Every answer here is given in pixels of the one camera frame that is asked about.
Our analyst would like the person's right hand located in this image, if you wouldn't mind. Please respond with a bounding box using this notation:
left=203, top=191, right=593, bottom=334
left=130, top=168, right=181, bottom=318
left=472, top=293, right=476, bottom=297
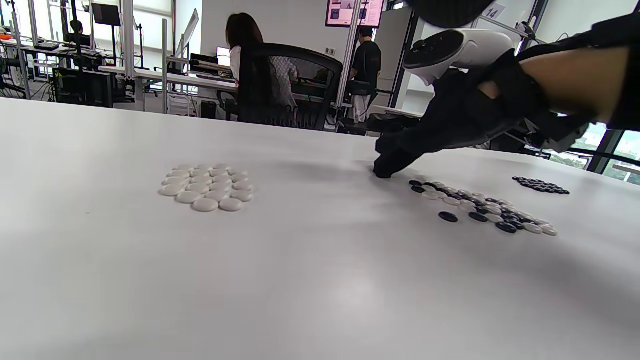
left=372, top=50, right=549, bottom=180

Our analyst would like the person's left hand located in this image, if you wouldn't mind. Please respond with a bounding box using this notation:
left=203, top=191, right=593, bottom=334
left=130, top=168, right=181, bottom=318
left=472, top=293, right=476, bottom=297
left=406, top=0, right=498, bottom=29

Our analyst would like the pile of mixed go stones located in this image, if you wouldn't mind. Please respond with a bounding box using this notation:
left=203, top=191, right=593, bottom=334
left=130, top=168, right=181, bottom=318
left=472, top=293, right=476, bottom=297
left=408, top=177, right=559, bottom=237

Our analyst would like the group of black go stones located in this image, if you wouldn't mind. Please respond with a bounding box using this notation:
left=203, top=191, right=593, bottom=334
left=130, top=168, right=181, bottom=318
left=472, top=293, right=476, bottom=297
left=512, top=176, right=571, bottom=195

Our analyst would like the group of white go stones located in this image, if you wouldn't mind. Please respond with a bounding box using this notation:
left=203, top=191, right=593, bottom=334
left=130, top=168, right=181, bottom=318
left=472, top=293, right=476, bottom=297
left=158, top=162, right=255, bottom=213

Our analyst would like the person's right forearm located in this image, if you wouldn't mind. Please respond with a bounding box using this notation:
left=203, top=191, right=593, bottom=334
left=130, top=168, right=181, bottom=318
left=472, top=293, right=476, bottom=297
left=520, top=47, right=632, bottom=123

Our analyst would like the grey white right hand controller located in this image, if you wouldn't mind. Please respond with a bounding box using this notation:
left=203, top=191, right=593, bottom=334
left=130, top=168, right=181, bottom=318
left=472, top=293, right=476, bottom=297
left=402, top=28, right=516, bottom=87

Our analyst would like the black right wrist sensor box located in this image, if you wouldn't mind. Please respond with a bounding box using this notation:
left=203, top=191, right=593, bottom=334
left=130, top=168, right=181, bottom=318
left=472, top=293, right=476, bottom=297
left=607, top=12, right=640, bottom=132

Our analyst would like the black mesh office chair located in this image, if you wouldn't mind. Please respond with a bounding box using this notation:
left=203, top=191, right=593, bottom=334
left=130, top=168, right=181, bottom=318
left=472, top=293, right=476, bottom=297
left=217, top=43, right=345, bottom=132

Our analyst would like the white office desk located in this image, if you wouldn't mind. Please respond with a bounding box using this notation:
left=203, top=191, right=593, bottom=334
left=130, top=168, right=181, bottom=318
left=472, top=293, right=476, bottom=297
left=100, top=65, right=240, bottom=115

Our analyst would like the black monitor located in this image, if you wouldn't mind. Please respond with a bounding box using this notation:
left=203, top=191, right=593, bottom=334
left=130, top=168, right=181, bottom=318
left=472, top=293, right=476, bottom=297
left=91, top=2, right=122, bottom=27

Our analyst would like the black computer case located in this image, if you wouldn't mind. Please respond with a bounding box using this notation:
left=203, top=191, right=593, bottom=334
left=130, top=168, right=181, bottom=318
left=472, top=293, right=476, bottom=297
left=52, top=67, right=114, bottom=108

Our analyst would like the cluttered far desk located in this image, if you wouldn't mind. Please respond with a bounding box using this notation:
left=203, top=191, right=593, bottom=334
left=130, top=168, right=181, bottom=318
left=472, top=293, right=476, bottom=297
left=0, top=32, right=101, bottom=101

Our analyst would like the wall mounted display screen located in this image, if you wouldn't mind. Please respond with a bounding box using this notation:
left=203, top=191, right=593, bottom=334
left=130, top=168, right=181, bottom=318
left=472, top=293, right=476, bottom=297
left=325, top=0, right=386, bottom=29

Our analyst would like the aluminium frame post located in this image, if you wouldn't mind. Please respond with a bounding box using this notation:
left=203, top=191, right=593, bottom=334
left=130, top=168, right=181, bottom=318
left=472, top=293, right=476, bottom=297
left=336, top=0, right=362, bottom=108

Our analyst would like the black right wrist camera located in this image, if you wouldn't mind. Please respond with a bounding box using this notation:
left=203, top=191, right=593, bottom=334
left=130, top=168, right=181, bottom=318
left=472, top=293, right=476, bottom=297
left=525, top=112, right=592, bottom=153

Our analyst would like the dark window frame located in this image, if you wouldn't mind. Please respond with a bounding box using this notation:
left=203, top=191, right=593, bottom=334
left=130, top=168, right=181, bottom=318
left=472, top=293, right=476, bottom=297
left=567, top=125, right=640, bottom=186

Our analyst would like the aluminium profile post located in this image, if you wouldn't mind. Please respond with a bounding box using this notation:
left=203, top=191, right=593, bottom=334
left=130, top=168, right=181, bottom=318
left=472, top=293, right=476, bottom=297
left=161, top=19, right=169, bottom=115

